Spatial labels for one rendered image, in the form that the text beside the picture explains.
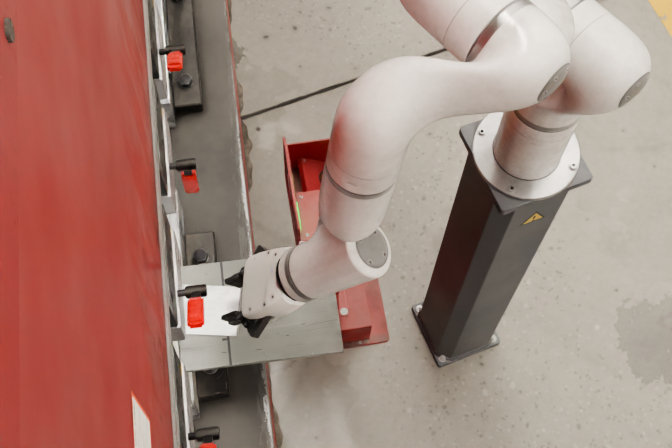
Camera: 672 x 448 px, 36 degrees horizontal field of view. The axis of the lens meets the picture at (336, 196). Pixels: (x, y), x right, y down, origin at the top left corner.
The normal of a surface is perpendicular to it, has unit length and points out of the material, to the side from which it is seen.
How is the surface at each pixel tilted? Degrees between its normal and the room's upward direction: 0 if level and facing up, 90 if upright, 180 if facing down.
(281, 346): 0
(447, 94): 69
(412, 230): 0
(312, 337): 0
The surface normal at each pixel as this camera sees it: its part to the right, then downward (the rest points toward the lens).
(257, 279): -0.75, -0.31
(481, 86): -0.10, 0.76
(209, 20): 0.02, -0.42
